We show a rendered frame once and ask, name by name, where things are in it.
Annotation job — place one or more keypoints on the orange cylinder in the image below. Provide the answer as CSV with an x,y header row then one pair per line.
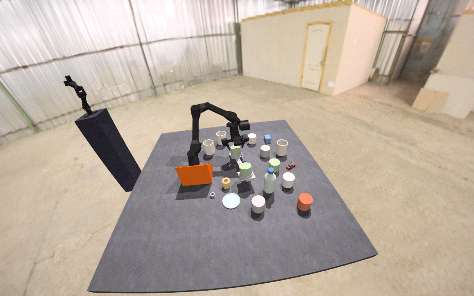
x,y
304,201

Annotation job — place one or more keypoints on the tan hollow cylinder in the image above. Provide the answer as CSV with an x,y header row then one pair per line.
x,y
226,183

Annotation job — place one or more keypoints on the pale green cylinder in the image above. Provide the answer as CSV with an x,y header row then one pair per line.
x,y
274,163

